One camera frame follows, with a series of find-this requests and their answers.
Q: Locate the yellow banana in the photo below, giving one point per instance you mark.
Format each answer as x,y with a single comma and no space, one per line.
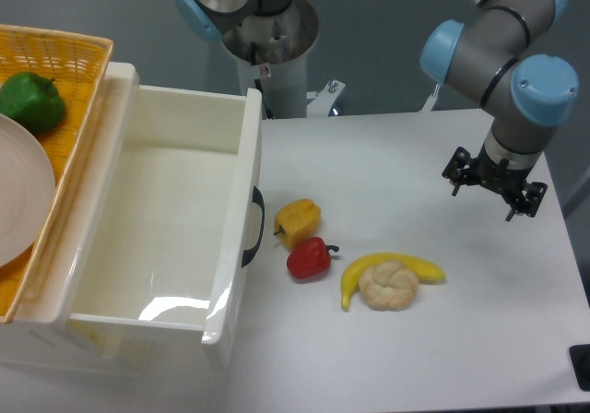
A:
427,271

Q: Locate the black object at table edge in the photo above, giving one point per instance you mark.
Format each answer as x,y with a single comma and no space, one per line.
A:
580,358

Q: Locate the red bell pepper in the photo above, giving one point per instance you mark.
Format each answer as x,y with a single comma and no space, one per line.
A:
311,258

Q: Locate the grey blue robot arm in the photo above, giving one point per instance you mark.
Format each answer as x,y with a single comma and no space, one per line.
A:
528,97

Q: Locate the green bell pepper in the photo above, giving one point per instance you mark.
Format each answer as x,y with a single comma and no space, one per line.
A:
32,101

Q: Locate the round bread roll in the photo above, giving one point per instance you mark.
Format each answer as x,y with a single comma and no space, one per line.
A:
388,286

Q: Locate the yellow woven basket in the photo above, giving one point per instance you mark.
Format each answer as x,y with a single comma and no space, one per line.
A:
78,64

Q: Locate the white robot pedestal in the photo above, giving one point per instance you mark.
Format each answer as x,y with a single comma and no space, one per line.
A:
271,55

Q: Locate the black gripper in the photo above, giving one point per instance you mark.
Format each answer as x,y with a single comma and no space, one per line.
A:
522,198

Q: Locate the white plastic drawer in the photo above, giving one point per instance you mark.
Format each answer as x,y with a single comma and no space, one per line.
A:
165,186

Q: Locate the yellow bell pepper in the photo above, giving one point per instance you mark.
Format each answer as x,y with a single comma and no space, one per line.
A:
296,222

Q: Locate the beige plate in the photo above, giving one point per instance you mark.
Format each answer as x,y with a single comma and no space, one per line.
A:
27,189

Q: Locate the black drawer handle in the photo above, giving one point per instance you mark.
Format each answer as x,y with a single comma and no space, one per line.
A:
249,254

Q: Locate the white drawer cabinet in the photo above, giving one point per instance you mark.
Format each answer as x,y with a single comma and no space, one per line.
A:
134,324

